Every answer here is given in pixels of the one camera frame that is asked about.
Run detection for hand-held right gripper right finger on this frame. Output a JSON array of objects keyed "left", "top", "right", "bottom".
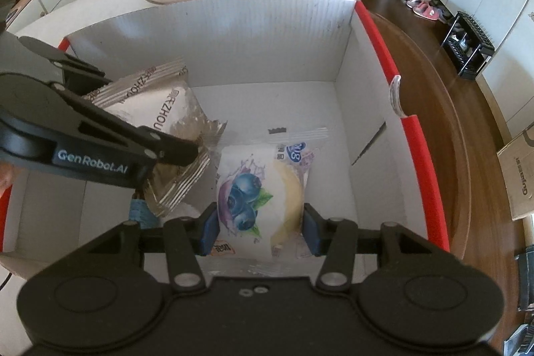
[{"left": 303, "top": 203, "right": 454, "bottom": 292}]

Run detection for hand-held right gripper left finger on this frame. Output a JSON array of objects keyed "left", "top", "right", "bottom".
[{"left": 83, "top": 203, "right": 220, "bottom": 292}]

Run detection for blue patterned packet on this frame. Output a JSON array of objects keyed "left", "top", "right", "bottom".
[{"left": 129, "top": 195, "right": 162, "bottom": 230}]

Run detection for blueberry bread packet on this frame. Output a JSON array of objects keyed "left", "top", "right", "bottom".
[{"left": 204, "top": 126, "right": 328, "bottom": 270}]

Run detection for kraft paper bag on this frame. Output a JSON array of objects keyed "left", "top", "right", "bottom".
[{"left": 496, "top": 129, "right": 534, "bottom": 220}]

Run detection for person's left hand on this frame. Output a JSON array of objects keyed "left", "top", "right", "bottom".
[{"left": 0, "top": 165, "right": 16, "bottom": 190}]

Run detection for red cardboard box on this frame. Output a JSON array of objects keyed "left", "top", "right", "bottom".
[{"left": 0, "top": 0, "right": 452, "bottom": 278}]

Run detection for black shoe rack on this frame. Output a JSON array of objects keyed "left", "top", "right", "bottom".
[{"left": 443, "top": 11, "right": 495, "bottom": 80}]

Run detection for brown snack packet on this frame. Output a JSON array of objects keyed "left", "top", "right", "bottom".
[{"left": 81, "top": 56, "right": 228, "bottom": 217}]

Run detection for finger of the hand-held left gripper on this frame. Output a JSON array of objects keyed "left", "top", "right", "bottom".
[
  {"left": 17, "top": 36, "right": 114, "bottom": 99},
  {"left": 53, "top": 85, "right": 200, "bottom": 169}
]

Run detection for pink slippers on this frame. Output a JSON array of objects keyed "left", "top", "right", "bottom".
[{"left": 407, "top": 0, "right": 445, "bottom": 21}]

